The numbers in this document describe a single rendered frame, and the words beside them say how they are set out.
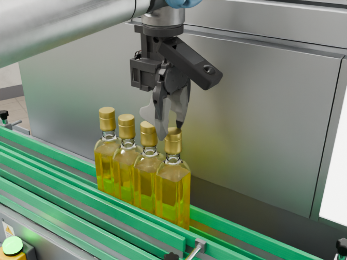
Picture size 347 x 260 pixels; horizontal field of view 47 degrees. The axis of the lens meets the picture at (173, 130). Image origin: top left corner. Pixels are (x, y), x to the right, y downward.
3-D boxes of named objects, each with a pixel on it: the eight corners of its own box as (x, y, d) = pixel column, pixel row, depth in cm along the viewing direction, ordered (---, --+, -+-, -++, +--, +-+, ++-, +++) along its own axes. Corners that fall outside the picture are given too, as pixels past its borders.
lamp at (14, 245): (27, 247, 96) (25, 238, 95) (11, 259, 93) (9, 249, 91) (15, 240, 98) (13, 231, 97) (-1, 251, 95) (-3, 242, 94)
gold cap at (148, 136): (161, 141, 83) (160, 122, 80) (151, 148, 80) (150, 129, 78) (147, 136, 84) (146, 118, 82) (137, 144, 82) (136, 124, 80)
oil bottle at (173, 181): (190, 238, 91) (192, 158, 81) (176, 253, 87) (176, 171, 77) (170, 228, 94) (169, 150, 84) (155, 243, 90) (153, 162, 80)
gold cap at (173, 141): (185, 149, 80) (185, 129, 78) (175, 156, 77) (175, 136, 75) (171, 144, 82) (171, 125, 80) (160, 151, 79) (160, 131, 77)
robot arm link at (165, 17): (193, -3, 68) (166, 4, 62) (193, 24, 70) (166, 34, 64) (158, -7, 72) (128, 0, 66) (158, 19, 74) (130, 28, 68)
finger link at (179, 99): (168, 115, 84) (161, 78, 79) (191, 122, 81) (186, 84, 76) (159, 123, 83) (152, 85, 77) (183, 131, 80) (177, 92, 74)
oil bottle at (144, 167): (169, 229, 94) (168, 150, 84) (154, 243, 90) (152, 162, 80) (150, 220, 97) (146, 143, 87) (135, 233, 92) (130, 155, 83)
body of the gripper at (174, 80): (155, 78, 80) (153, 17, 74) (191, 87, 76) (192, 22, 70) (130, 90, 74) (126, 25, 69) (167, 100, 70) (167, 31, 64)
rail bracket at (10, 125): (29, 144, 131) (21, 106, 124) (11, 152, 126) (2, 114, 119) (21, 140, 133) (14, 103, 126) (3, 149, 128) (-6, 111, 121)
